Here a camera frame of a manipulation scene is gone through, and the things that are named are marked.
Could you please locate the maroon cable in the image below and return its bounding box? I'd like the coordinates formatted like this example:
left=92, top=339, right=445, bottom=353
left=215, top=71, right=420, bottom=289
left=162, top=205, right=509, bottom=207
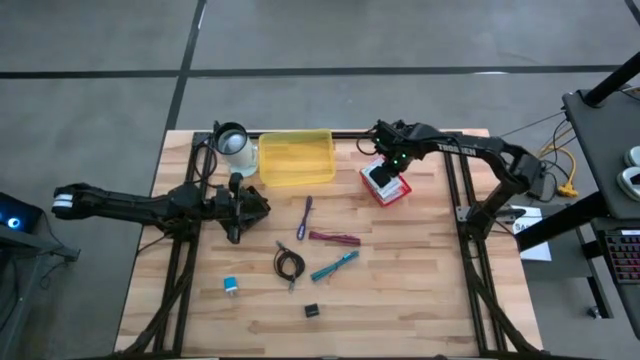
left=307, top=229, right=363, bottom=248

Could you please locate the yellow cable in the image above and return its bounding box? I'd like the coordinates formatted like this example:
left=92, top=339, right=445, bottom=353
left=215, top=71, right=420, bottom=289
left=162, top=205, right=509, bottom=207
left=538, top=127, right=580, bottom=199

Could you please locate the yellow plastic bin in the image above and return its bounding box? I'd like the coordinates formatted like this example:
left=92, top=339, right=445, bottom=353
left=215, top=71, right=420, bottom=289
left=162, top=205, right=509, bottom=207
left=257, top=128, right=338, bottom=189

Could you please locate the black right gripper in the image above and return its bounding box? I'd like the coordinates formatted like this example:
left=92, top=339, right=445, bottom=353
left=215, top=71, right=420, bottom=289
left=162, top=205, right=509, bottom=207
left=371, top=118, right=427, bottom=191

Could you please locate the white paper sheet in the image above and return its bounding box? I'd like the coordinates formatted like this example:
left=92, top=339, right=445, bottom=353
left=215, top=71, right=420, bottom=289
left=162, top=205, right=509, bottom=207
left=510, top=204, right=554, bottom=263

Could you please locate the blue-lit computer case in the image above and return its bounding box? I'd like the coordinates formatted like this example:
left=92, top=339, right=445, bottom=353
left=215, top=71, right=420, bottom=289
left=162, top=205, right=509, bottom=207
left=0, top=191, right=44, bottom=236

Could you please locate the black aluminium table frame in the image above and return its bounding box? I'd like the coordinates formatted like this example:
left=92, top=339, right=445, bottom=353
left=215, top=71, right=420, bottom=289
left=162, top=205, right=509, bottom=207
left=113, top=129, right=544, bottom=359

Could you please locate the black diagonal pole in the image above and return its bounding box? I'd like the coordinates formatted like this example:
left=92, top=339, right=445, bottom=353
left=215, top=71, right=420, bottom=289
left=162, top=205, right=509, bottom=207
left=581, top=51, right=640, bottom=109

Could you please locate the red mesh basket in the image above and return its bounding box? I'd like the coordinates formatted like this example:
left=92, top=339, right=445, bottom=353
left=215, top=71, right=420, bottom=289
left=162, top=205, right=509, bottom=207
left=359, top=155, right=413, bottom=208

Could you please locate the backlit black keyboard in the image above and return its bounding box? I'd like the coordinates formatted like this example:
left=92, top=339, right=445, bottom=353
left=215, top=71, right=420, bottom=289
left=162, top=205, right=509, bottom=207
left=601, top=229, right=640, bottom=287

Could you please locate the dark grey desk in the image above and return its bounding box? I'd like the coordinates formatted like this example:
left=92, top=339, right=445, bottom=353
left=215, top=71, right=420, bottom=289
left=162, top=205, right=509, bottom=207
left=561, top=84, right=640, bottom=341

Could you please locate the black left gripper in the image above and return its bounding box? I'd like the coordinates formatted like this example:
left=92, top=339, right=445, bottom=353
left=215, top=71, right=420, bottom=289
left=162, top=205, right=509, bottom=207
left=201, top=172, right=272, bottom=246

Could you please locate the purple cable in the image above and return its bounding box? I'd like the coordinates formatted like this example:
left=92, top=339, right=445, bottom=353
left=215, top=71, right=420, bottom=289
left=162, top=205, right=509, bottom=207
left=295, top=194, right=315, bottom=242

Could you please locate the white cylindrical container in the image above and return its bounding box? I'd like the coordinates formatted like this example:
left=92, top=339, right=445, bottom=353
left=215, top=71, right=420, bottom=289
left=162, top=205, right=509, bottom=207
left=213, top=121, right=260, bottom=179

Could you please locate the black cable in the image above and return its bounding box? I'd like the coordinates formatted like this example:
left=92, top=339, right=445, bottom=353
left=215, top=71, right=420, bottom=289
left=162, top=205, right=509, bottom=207
left=272, top=239, right=307, bottom=295

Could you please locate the teal braided cable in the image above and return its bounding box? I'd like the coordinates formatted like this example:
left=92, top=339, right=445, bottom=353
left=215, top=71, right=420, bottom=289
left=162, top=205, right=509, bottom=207
left=309, top=249, right=361, bottom=284

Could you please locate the black desk leg beam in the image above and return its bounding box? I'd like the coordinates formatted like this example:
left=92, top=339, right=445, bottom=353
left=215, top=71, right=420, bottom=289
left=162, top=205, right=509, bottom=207
left=514, top=191, right=609, bottom=253

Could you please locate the black side cart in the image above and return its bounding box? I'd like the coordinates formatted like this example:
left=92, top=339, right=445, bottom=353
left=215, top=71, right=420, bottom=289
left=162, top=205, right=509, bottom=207
left=0, top=227, right=82, bottom=360

